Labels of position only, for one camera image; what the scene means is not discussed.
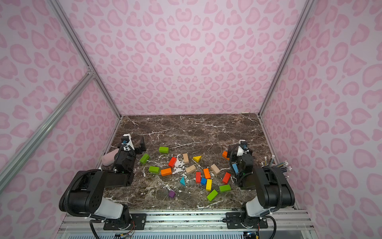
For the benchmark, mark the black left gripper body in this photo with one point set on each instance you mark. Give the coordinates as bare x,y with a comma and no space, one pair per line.
131,150

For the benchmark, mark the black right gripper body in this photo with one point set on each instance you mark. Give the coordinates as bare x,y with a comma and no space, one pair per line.
243,155

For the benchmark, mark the light blue block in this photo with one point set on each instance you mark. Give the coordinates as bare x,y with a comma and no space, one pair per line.
235,168

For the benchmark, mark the orange block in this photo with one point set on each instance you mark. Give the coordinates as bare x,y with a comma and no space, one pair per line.
166,172
225,155
207,173

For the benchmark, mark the red block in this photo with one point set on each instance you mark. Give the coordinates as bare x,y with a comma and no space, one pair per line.
198,177
172,162
226,178

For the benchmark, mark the natural wood block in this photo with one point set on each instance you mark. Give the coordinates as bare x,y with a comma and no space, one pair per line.
185,158
190,169
215,169

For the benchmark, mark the yellow triangle block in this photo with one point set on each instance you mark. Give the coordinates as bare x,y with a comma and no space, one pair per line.
197,158

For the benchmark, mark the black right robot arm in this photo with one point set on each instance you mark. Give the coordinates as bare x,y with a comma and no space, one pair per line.
273,191

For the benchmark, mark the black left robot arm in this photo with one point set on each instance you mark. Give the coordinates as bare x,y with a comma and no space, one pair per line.
84,195

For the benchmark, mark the green block left tilted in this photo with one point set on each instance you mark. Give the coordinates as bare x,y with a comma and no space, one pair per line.
144,159

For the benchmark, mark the pink pencil case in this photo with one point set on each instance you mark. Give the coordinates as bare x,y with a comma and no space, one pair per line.
108,159

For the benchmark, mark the green block far top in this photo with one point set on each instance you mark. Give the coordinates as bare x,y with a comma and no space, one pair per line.
163,149

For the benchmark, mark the green block lower left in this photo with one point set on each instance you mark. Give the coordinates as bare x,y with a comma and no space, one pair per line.
154,169

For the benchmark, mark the green block right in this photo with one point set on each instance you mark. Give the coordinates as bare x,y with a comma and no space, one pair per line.
225,188

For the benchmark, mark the bundle of pencils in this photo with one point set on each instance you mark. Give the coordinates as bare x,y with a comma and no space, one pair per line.
283,167

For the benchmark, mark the yellow block centre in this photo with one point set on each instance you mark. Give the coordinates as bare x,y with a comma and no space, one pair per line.
209,185

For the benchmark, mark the blue cube block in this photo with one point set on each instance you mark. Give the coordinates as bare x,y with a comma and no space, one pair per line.
203,181

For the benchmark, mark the green block bottom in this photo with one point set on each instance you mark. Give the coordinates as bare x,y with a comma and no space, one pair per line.
212,195

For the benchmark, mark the teal triangle block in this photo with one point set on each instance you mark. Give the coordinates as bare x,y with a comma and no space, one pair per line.
182,181

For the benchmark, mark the purple cube block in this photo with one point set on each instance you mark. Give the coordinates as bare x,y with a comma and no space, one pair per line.
172,194

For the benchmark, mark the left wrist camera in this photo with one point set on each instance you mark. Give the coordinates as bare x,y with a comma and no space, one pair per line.
126,142

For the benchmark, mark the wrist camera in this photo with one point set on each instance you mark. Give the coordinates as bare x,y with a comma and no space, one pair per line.
126,142
243,148

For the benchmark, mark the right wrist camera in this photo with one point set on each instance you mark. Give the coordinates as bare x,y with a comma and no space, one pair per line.
243,148

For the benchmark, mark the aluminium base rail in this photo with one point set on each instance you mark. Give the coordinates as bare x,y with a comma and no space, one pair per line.
286,223

